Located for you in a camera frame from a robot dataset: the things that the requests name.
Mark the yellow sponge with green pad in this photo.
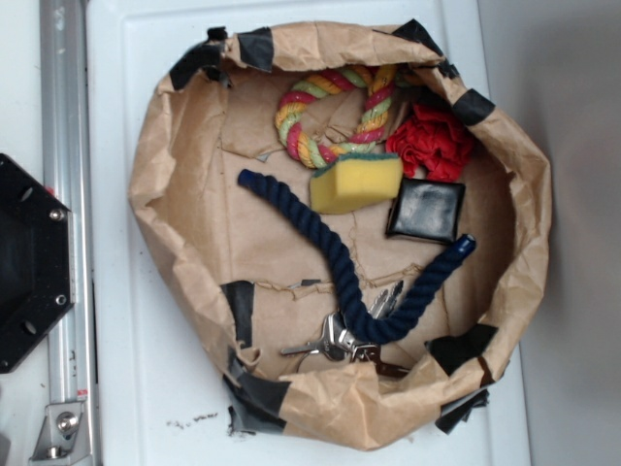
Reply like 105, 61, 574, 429
310, 153, 403, 215

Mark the brown paper taped basket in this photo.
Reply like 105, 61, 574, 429
128, 21, 552, 450

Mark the black square leather pouch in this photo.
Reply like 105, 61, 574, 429
385, 178, 466, 244

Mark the multicolour twisted rope ring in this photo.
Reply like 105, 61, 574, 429
274, 64, 411, 170

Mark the silver key bunch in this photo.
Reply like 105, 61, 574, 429
279, 279, 411, 379

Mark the aluminium profile rail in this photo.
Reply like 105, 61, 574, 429
40, 1, 102, 465

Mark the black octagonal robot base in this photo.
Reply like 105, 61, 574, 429
1, 154, 73, 374

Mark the white plastic tray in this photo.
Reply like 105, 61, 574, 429
86, 1, 531, 465

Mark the metal corner bracket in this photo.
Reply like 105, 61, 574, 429
28, 401, 90, 465

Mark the crumpled red cloth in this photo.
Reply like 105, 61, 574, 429
385, 104, 475, 183

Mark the dark blue twisted rope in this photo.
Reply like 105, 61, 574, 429
237, 168, 477, 345

